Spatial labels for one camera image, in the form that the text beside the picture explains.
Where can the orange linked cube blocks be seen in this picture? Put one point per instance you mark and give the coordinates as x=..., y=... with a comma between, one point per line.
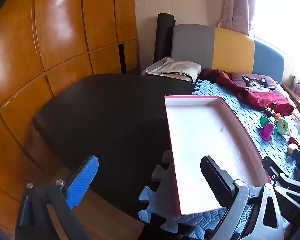
x=277, y=115

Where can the green plastic cup holder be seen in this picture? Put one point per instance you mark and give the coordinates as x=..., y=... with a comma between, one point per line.
x=265, y=120

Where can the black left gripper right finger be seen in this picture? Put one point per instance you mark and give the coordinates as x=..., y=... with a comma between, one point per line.
x=219, y=181

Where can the white green square bottle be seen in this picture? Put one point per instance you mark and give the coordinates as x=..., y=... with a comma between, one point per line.
x=283, y=126

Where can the wooden panel wardrobe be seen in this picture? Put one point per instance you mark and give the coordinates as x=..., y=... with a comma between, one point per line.
x=45, y=46

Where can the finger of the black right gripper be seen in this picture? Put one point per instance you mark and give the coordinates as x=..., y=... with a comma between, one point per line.
x=272, y=169

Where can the blue foam puzzle mat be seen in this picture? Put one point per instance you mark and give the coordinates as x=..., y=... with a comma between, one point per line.
x=162, y=201

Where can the black low table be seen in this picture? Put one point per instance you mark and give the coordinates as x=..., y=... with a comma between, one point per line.
x=120, y=119

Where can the brown mushroom wooden massager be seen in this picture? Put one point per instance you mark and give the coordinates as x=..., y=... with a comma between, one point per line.
x=269, y=111

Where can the wooden side shelf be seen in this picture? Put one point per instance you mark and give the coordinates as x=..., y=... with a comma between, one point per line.
x=292, y=95

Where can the black rolled yoga mat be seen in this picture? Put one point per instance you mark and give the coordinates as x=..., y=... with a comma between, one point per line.
x=163, y=38

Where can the dark red folded blanket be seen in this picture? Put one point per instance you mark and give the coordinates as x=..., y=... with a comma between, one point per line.
x=256, y=100

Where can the red metallic case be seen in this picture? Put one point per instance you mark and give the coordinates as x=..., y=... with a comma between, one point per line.
x=292, y=140

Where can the pink patterned curtain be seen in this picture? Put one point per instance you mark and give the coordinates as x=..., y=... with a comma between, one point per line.
x=238, y=16

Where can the purple box on shelf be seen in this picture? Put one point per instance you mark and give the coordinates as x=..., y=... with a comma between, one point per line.
x=296, y=86

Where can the grey yellow blue headboard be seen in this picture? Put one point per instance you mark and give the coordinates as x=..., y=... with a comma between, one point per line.
x=227, y=50

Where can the pink white shallow tray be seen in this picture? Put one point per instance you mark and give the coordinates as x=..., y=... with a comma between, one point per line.
x=206, y=125

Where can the beige canvas bag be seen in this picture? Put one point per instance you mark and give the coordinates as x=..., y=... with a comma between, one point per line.
x=179, y=70

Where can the purple perforated plastic toy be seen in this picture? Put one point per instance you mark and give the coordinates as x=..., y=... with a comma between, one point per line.
x=267, y=131

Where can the cream yellow egg shaped object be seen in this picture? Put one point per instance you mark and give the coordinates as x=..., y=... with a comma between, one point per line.
x=292, y=147

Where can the purple cat face pillow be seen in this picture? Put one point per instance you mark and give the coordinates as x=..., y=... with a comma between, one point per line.
x=258, y=83

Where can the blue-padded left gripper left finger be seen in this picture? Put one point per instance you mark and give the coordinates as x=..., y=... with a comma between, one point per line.
x=78, y=183

